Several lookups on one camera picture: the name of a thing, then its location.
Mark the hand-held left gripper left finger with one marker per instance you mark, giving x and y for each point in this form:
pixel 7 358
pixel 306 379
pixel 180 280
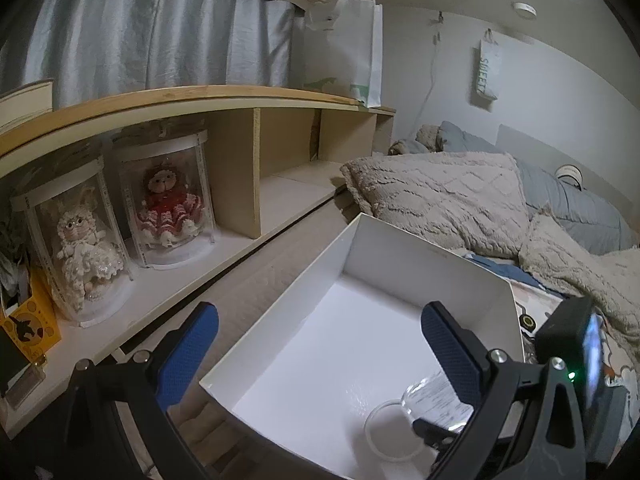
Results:
pixel 187 355

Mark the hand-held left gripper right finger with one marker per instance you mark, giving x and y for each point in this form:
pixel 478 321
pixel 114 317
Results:
pixel 450 355

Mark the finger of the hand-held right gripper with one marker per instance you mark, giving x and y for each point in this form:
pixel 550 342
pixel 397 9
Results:
pixel 430 431

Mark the clear labelled plastic bag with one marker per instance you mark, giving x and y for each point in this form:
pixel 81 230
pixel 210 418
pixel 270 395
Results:
pixel 435 400

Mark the clear glass cup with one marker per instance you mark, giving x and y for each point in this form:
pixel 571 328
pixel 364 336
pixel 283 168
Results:
pixel 384 404

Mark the white cardboard box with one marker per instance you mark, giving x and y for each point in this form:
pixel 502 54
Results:
pixel 325 340

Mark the black round tape measure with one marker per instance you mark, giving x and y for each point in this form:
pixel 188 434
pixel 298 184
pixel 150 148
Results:
pixel 527 322

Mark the printed bed sheet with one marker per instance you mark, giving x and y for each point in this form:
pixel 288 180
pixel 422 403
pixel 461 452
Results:
pixel 615 357

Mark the blue cloth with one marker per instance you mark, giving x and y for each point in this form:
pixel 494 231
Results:
pixel 490 262

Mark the blue-grey pillow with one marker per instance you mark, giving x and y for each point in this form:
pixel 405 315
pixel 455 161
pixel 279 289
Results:
pixel 575 205

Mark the white doll in clear case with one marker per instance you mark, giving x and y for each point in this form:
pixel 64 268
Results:
pixel 80 245

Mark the white round object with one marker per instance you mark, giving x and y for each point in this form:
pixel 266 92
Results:
pixel 567 172

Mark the beige fluffy blanket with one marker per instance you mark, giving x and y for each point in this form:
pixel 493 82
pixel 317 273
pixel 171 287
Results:
pixel 440 200

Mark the red doll in clear case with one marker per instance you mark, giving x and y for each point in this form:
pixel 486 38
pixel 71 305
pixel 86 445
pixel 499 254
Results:
pixel 167 200

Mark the yellow box with black print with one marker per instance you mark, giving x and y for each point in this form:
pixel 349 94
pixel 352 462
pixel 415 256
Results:
pixel 30 325

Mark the brown small box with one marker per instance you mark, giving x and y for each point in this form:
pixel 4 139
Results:
pixel 22 385

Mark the wooden shelf unit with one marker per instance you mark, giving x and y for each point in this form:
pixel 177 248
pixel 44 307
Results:
pixel 235 175

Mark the white lace cloth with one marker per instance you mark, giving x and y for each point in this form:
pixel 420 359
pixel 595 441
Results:
pixel 10 260

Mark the book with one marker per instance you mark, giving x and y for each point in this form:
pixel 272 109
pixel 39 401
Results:
pixel 25 102

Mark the round ceiling smoke detector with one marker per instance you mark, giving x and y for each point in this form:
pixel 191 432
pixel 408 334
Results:
pixel 524 9

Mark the grey curtain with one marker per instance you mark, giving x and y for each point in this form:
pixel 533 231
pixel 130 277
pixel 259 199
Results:
pixel 150 35

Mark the white paper bag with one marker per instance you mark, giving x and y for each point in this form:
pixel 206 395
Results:
pixel 345 45

